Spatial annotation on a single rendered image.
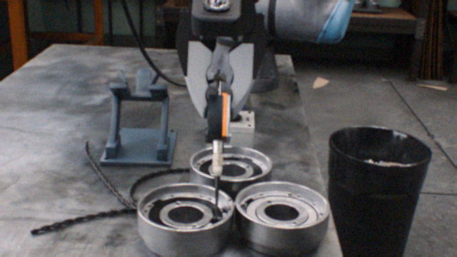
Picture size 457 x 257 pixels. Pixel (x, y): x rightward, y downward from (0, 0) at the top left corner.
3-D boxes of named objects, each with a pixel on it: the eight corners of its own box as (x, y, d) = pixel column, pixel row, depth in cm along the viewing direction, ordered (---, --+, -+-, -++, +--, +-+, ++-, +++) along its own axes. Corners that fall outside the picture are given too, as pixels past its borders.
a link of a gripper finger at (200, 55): (207, 104, 70) (218, 30, 66) (206, 122, 64) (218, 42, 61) (182, 101, 69) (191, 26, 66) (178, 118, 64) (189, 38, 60)
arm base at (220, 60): (209, 70, 127) (211, 26, 123) (277, 73, 127) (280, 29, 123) (204, 91, 113) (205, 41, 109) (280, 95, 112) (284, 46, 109)
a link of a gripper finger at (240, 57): (254, 103, 70) (250, 28, 66) (257, 121, 64) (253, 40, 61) (228, 105, 70) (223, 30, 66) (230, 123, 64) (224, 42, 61)
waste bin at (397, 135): (422, 285, 188) (446, 168, 172) (321, 279, 189) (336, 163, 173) (398, 230, 220) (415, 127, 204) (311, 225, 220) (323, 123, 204)
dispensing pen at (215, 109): (202, 215, 60) (207, 63, 63) (203, 218, 64) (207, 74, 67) (223, 215, 60) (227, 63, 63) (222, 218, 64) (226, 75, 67)
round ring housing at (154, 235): (250, 233, 65) (252, 201, 63) (193, 277, 57) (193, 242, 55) (179, 204, 70) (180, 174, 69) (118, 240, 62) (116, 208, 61)
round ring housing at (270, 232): (340, 228, 67) (344, 197, 65) (302, 273, 58) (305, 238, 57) (261, 203, 72) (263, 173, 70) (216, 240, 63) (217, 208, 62)
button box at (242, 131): (253, 155, 85) (255, 125, 83) (205, 153, 85) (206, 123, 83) (253, 135, 92) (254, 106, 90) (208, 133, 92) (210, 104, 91)
